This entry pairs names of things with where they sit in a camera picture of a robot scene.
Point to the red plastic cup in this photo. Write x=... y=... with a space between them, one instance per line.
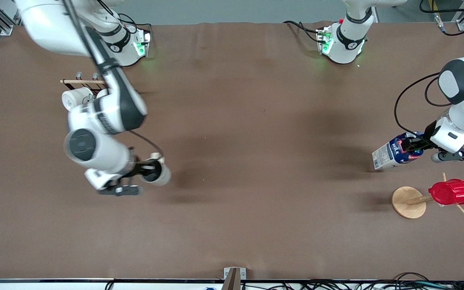
x=451 y=192

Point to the blue white milk carton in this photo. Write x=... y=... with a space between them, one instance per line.
x=387 y=157

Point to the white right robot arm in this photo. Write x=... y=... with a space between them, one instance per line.
x=46 y=24

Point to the cream mug grey interior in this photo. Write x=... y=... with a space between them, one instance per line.
x=165 y=177

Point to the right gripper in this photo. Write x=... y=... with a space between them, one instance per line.
x=137 y=167

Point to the white mug with face label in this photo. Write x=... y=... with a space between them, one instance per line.
x=73 y=98

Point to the grey metal camera bracket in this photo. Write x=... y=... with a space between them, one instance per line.
x=234 y=280

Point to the wooden mug tree stand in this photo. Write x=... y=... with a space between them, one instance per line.
x=408 y=202

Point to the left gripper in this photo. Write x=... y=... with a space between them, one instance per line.
x=425 y=141

